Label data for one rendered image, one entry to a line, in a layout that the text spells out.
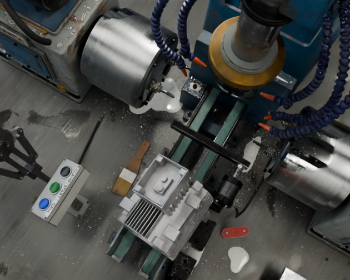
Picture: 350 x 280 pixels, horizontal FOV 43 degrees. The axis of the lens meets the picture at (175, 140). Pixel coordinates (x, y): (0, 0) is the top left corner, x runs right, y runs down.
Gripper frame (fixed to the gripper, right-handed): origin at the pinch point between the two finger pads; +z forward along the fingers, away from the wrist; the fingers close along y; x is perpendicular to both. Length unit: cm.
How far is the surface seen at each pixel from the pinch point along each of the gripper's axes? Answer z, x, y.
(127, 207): 19.7, -15.3, 4.9
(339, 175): 31, -59, 38
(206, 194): 25.0, -31.6, 18.1
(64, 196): 9.2, -3.5, -1.2
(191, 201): 21.5, -30.5, 14.0
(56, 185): 7.5, -0.6, 0.0
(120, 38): -2.9, -0.2, 42.0
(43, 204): 7.5, -0.4, -5.6
